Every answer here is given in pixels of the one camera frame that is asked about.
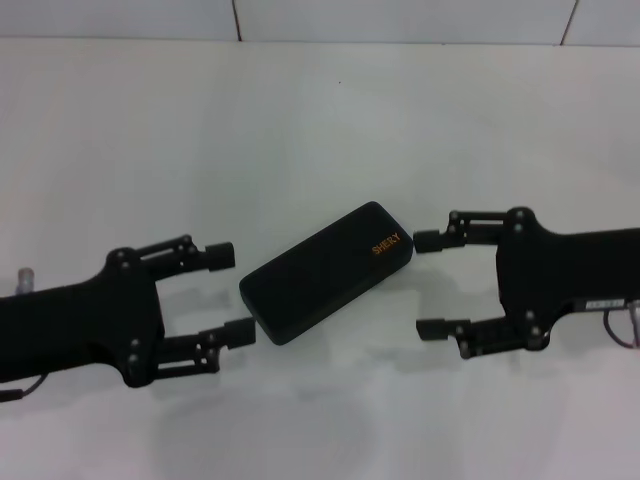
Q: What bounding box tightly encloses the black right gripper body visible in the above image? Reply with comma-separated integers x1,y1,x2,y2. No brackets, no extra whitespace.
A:
494,205,640,354

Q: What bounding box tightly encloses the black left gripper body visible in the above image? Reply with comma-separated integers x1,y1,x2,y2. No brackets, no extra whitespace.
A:
0,248,166,389

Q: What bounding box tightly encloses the black glasses case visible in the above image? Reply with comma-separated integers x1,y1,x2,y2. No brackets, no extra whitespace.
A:
238,200,415,346

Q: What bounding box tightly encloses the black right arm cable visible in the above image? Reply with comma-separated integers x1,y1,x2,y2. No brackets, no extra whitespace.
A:
602,307,640,349

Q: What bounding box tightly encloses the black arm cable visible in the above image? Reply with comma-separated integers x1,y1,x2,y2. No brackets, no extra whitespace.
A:
602,307,640,349
0,374,47,404

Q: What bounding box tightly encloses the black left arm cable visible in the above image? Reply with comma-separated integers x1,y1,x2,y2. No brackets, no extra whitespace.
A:
0,374,47,404

